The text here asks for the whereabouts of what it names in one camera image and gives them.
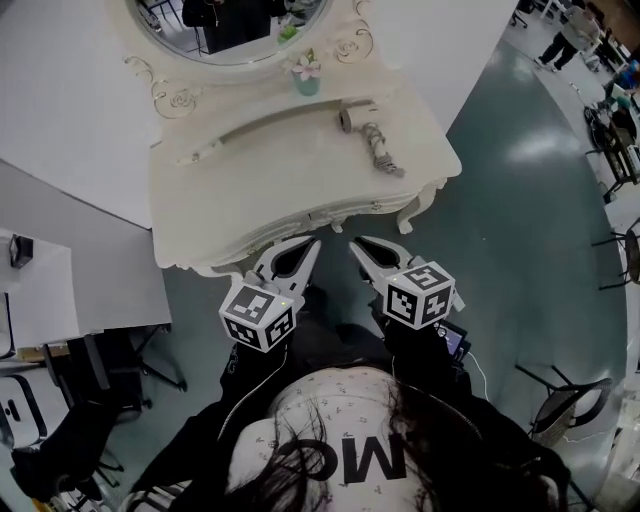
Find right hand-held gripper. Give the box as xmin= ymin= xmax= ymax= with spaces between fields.
xmin=348 ymin=235 xmax=468 ymax=332

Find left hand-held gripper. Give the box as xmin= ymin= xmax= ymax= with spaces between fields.
xmin=218 ymin=235 xmax=322 ymax=354

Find grey hair dryer with cord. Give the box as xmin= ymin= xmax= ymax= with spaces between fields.
xmin=337 ymin=98 xmax=407 ymax=179

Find person's left forearm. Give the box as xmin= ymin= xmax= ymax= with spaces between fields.
xmin=222 ymin=332 xmax=301 ymax=406

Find person's right forearm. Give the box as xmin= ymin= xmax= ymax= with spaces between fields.
xmin=382 ymin=319 xmax=471 ymax=394

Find white dressing table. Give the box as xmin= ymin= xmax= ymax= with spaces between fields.
xmin=122 ymin=0 xmax=464 ymax=281

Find person's legs in black trousers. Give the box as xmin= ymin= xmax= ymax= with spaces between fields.
xmin=298 ymin=282 xmax=397 ymax=374

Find small device with screen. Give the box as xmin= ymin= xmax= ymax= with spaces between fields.
xmin=433 ymin=319 xmax=474 ymax=362

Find person's white printed shirt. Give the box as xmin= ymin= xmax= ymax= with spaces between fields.
xmin=224 ymin=367 xmax=426 ymax=512

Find teal pot with pink flowers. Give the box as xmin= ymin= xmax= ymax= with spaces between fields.
xmin=283 ymin=47 xmax=324 ymax=99

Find person's black jacket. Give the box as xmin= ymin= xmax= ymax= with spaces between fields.
xmin=119 ymin=319 xmax=574 ymax=512

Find black mesh chair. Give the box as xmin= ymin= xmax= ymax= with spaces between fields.
xmin=514 ymin=363 xmax=614 ymax=447

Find black-legged stool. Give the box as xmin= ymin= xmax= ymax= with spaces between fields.
xmin=591 ymin=214 xmax=640 ymax=292

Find white desk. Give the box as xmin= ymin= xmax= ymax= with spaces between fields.
xmin=0 ymin=227 xmax=174 ymax=362

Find cluttered work desk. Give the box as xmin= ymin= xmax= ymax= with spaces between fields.
xmin=582 ymin=89 xmax=640 ymax=202

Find oval mirror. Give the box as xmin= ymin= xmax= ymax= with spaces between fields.
xmin=124 ymin=0 xmax=335 ymax=67

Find small black box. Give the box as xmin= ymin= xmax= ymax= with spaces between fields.
xmin=8 ymin=233 xmax=35 ymax=271

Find black office chair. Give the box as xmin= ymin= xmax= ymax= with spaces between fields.
xmin=9 ymin=329 xmax=154 ymax=504

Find thin white cable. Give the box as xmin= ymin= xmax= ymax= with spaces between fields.
xmin=467 ymin=352 xmax=490 ymax=402
xmin=217 ymin=348 xmax=289 ymax=442

